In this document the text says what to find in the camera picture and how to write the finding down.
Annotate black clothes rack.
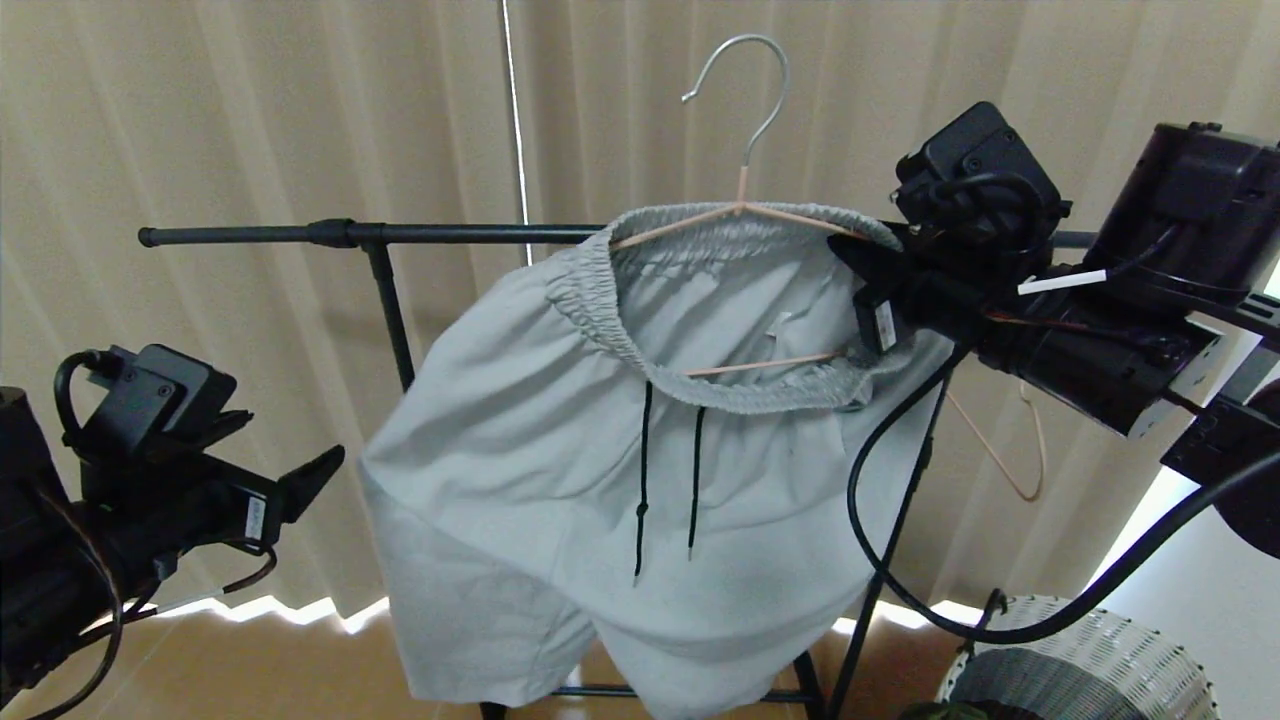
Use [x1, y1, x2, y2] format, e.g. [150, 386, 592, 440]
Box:
[138, 218, 1101, 720]

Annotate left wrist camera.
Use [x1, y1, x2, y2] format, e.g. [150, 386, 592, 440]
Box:
[55, 345, 241, 451]

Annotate pink clothes hanger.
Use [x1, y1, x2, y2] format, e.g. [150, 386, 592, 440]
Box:
[945, 380, 1049, 503]
[608, 35, 871, 379]

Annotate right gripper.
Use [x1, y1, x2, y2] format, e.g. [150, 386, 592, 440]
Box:
[853, 265, 1003, 358]

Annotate white laundry basket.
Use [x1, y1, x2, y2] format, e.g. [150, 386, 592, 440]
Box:
[935, 590, 1221, 720]

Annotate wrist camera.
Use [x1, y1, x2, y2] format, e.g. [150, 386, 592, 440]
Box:
[893, 100, 1073, 263]
[55, 345, 241, 451]

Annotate pale grey shorts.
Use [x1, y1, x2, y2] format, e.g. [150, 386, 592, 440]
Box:
[358, 203, 956, 720]

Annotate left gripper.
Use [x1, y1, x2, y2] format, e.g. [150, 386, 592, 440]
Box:
[80, 408, 347, 583]

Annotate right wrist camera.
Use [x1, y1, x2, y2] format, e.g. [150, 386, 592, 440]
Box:
[893, 100, 1073, 263]

